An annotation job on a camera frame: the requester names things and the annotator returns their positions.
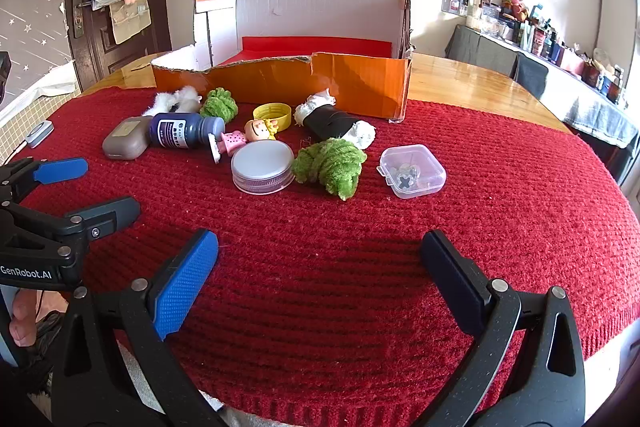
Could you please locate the cluttered side table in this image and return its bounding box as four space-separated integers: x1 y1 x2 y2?
445 24 640 185

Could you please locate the dark blue ink bottle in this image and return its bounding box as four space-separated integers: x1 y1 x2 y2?
149 112 226 150

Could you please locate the small green fluffy ball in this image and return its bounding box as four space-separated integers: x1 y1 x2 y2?
200 88 240 124

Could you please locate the yellow plastic cap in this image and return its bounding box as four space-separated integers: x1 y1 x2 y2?
252 103 293 130

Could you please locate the pink doll figurine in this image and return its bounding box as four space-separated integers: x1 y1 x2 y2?
208 118 279 164

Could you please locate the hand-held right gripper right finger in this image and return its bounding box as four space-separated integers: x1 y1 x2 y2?
419 229 587 427

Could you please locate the orange cardboard box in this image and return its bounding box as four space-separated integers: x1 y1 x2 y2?
150 0 416 124

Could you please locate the small grey blue device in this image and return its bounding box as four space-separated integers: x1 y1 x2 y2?
26 121 54 148

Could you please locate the person's left hand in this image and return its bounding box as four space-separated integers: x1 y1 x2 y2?
9 291 70 349

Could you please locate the grey-brown plastic case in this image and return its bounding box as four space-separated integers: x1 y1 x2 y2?
102 116 154 160

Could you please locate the round clear jar white lid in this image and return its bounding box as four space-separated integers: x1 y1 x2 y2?
230 140 296 194

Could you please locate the red knitted mat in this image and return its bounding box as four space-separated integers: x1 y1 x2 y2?
15 84 640 423

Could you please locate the brass door handle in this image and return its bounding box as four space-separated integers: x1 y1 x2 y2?
71 0 91 38

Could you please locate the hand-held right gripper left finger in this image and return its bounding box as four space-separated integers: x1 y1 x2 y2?
50 228 226 427

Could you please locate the red plush toy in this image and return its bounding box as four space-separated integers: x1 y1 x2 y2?
502 0 531 20

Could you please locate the small clear plastic box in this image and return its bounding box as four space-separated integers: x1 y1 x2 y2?
378 145 447 200

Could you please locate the white fluffy star toy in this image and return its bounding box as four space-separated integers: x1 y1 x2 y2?
141 87 203 116

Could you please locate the beige fabric door organizer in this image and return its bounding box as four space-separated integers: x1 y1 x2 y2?
109 0 152 44

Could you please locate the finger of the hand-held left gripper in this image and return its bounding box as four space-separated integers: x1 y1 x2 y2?
55 196 142 254
0 158 89 204

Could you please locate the black and white roll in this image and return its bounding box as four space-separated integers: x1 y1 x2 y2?
294 89 377 151

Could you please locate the large green fluffy ball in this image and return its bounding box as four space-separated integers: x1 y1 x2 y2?
291 138 368 201

